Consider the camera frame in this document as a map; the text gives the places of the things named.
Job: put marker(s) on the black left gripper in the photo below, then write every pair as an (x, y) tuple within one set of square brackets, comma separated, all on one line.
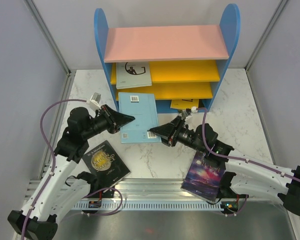
[(115, 119)]

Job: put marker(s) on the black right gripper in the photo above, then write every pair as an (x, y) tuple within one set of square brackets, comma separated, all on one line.
[(169, 132)]

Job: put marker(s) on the light blue thin book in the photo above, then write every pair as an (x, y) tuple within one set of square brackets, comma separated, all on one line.
[(142, 106)]

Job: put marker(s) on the yellow Little Prince book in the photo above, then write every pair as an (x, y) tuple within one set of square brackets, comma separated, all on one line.
[(182, 104)]

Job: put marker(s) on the dark green Alice Wonderland book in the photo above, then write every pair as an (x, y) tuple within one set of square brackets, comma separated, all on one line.
[(201, 104)]

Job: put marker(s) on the pale grey Gatsby book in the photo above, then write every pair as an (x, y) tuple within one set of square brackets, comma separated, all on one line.
[(133, 75)]

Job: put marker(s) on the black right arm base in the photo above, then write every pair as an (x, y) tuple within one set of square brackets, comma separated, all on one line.
[(224, 190)]

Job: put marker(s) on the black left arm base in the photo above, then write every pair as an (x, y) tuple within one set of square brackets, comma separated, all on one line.
[(102, 191)]

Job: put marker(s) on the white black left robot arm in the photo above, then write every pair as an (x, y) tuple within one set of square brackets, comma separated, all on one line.
[(39, 218)]

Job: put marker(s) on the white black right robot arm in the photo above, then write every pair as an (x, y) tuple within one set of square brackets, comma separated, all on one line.
[(262, 180)]

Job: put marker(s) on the black Moon and Sixpence book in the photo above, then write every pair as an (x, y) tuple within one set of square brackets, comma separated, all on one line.
[(104, 162)]

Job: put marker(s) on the purple Robinson Crusoe book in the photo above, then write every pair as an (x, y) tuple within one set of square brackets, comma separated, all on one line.
[(203, 179)]

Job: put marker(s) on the blue pink yellow shelf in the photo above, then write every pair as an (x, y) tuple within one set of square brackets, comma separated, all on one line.
[(186, 62)]

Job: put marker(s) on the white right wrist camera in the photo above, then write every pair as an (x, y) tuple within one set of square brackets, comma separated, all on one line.
[(186, 114)]

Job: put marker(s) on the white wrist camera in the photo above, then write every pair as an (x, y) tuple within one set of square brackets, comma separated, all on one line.
[(94, 102), (186, 114)]

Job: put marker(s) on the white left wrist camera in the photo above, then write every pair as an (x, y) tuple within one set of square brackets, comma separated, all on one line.
[(94, 102)]

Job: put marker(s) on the light blue slotted cable duct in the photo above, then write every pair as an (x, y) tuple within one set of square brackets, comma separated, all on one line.
[(150, 205)]

